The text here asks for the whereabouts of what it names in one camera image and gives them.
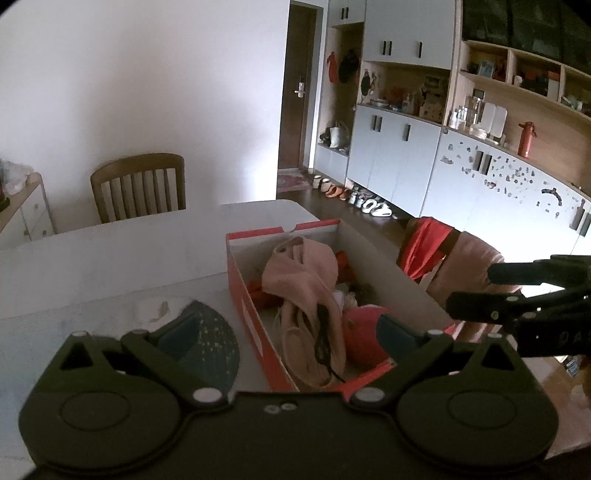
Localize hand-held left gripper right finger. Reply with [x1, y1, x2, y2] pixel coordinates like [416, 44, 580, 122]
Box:
[348, 314, 536, 409]

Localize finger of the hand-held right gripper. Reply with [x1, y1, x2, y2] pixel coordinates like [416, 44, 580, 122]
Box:
[487, 255, 591, 288]
[445, 286, 591, 324]

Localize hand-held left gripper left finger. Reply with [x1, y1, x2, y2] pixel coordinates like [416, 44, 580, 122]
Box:
[46, 305, 229, 408]

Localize black hair band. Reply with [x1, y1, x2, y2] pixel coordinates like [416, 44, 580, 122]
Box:
[314, 304, 347, 383]

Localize pink fleece garment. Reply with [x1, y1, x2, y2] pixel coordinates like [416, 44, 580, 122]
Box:
[261, 236, 347, 387]

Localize round teal placemat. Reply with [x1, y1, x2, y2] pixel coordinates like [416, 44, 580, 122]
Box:
[152, 300, 241, 393]

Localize red garment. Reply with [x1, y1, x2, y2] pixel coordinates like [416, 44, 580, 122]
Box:
[398, 218, 455, 280]

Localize blue printed table mat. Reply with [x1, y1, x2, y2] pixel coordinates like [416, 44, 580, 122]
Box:
[0, 272, 273, 462]

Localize red thermos bottle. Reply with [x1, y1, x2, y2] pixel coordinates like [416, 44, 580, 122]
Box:
[517, 121, 537, 159]

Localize row of shoes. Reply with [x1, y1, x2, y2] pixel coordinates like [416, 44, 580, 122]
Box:
[311, 173, 398, 220]

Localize white storage cabinet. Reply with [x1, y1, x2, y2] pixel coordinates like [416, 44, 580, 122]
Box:
[316, 0, 591, 259]

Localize light wooden slatted chair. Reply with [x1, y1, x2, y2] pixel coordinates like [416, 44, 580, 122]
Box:
[90, 153, 186, 225]

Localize red patterned rug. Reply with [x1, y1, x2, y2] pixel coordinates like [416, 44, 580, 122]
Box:
[276, 170, 315, 193]

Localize white wooden sideboard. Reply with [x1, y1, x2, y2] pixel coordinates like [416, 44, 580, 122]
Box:
[0, 173, 55, 250]

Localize white tote bag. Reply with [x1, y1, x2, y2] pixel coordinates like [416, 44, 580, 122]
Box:
[329, 121, 352, 149]

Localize shelf knickknacks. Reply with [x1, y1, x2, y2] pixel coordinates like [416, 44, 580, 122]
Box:
[360, 69, 448, 121]

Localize brown wooden door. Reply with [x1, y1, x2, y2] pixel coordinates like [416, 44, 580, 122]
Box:
[277, 2, 319, 172]

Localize white plastic bag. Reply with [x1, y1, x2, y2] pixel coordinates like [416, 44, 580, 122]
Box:
[0, 159, 33, 195]

